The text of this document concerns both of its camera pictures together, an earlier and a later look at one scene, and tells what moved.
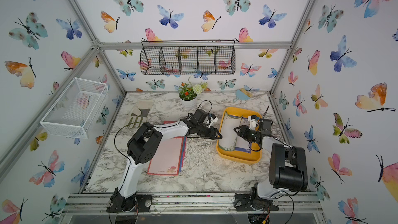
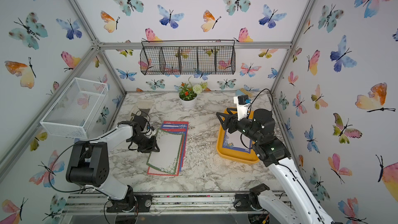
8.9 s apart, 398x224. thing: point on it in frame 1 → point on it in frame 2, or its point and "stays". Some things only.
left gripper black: x=211 y=129 → x=153 y=143
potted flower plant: x=188 y=93 stays
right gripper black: x=243 y=131 → x=232 y=121
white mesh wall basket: x=74 y=113 stays
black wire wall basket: x=186 y=57 stays
